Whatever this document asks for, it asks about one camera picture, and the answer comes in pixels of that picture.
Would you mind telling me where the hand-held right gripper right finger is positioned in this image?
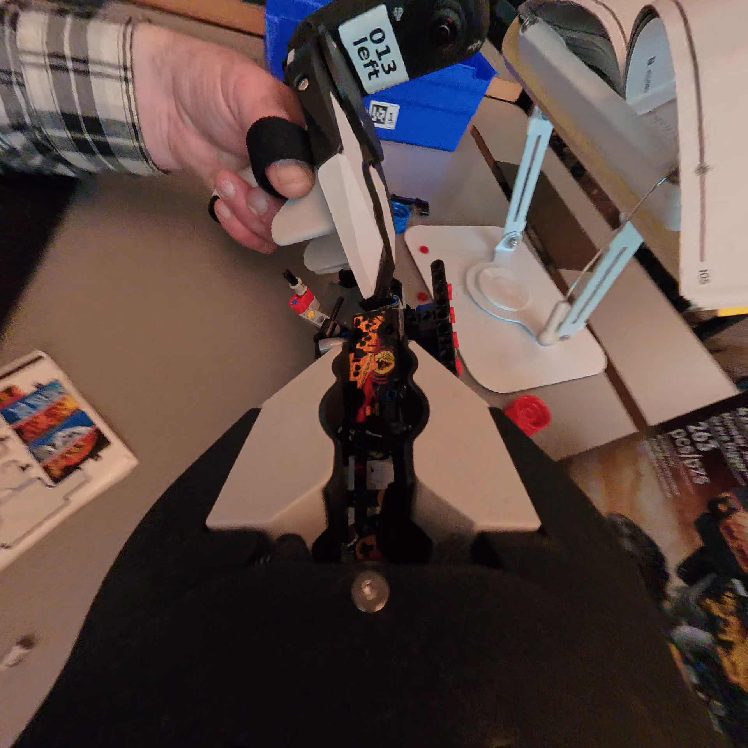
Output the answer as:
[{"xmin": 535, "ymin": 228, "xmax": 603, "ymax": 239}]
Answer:
[{"xmin": 409, "ymin": 342, "xmax": 541, "ymax": 547}]

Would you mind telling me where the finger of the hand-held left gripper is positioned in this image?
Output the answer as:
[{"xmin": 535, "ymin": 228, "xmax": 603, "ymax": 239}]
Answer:
[
  {"xmin": 367, "ymin": 164, "xmax": 399, "ymax": 307},
  {"xmin": 318, "ymin": 92, "xmax": 389, "ymax": 300}
]

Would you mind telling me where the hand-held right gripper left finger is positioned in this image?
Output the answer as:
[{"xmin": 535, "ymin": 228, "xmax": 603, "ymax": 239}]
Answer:
[{"xmin": 206, "ymin": 345, "xmax": 346, "ymax": 547}]

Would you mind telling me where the brick-built toy truck model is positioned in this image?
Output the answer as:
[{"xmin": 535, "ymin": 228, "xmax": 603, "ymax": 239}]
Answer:
[{"xmin": 283, "ymin": 260, "xmax": 464, "ymax": 565}]

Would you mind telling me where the person's left forearm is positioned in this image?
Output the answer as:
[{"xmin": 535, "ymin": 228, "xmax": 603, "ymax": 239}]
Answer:
[{"xmin": 0, "ymin": 0, "xmax": 164, "ymax": 176}]

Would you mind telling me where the person's left hand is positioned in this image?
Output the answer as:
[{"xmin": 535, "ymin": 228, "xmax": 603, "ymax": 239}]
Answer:
[{"xmin": 134, "ymin": 23, "xmax": 318, "ymax": 255}]

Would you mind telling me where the red toy wheel rim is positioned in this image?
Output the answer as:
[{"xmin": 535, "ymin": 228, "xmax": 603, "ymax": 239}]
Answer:
[{"xmin": 504, "ymin": 394, "xmax": 552, "ymax": 438}]

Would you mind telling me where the blue storage bin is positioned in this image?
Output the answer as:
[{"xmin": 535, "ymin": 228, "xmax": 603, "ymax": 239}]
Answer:
[{"xmin": 264, "ymin": 0, "xmax": 497, "ymax": 153}]

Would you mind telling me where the white book stand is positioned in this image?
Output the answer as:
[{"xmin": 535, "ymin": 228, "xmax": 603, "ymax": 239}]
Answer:
[{"xmin": 403, "ymin": 0, "xmax": 684, "ymax": 393}]

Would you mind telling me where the toy truck set box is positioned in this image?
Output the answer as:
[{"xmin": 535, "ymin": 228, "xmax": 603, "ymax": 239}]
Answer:
[{"xmin": 567, "ymin": 397, "xmax": 748, "ymax": 748}]

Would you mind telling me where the sticker sheet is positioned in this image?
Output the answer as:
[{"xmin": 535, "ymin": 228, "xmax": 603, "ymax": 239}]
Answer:
[{"xmin": 0, "ymin": 349, "xmax": 139, "ymax": 570}]

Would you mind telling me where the instruction booklet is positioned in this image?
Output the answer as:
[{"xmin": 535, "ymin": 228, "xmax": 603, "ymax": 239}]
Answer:
[{"xmin": 575, "ymin": 0, "xmax": 748, "ymax": 310}]

